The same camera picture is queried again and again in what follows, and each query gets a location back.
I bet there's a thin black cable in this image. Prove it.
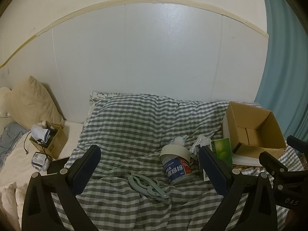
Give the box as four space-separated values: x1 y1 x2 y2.
23 130 33 154

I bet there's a blue curtain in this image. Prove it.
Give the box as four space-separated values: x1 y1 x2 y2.
254 0 308 147

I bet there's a green paper box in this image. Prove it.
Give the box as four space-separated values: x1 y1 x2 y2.
203 138 233 182

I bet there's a grey-blue garment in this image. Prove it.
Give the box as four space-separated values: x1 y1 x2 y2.
0 122 30 166

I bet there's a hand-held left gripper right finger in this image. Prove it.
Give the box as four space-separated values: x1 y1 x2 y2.
198 146 277 231

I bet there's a clear jar with blue label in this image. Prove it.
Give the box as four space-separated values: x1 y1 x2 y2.
160 154 193 183

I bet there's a small white plush toy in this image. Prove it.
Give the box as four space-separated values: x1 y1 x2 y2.
168 136 188 147

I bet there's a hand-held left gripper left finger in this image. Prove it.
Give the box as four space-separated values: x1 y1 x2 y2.
21 145 101 231

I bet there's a small cardboard box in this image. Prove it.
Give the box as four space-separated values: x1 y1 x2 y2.
29 121 68 160

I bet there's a white wrapped packet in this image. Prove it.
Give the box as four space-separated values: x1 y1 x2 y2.
31 152 50 172

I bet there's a large cardboard box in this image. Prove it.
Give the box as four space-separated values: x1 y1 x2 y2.
223 101 287 160

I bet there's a grey-green folding hanger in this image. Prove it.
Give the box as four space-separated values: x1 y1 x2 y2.
127 173 170 203

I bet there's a silver foil blister pack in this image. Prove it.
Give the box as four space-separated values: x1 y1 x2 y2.
189 135 213 161

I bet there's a grey white checked blanket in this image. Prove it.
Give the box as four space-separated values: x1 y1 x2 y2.
52 93 304 231

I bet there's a beige masking tape roll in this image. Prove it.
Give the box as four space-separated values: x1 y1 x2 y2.
160 144 191 162

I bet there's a floral patterned pillow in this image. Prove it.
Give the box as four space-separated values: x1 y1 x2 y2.
89 91 122 112

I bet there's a beige pillow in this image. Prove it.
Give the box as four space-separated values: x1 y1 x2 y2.
10 75 65 129

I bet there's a cream padded headboard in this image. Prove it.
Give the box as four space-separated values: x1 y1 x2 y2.
0 87 12 118

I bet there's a white fluffy bedding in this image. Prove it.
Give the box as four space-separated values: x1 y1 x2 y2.
1 183 30 231

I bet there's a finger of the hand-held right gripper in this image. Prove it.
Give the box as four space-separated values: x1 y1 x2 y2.
287 135 308 153
259 151 287 177

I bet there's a white cloth bundle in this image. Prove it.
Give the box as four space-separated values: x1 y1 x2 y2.
31 125 50 140

